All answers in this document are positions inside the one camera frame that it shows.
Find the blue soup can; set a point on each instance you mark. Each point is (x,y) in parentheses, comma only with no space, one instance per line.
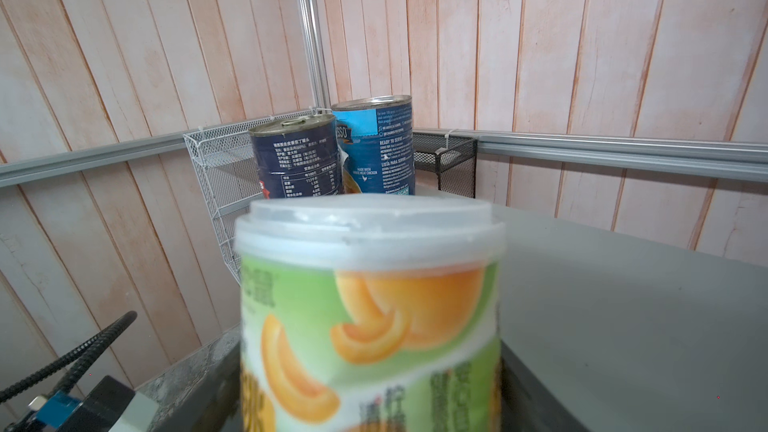
(376,137)

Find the dark tomato can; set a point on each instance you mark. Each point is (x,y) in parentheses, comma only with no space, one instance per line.
(298,157)

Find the orange can white lid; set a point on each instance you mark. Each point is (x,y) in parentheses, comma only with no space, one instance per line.
(370,312)

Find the black mesh basket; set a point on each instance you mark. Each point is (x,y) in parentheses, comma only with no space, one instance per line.
(446,163)

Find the grey metal cabinet box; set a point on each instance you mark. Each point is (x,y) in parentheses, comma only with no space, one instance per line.
(608,332)

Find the white wire mesh shelf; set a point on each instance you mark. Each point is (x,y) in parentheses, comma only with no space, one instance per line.
(223,160)

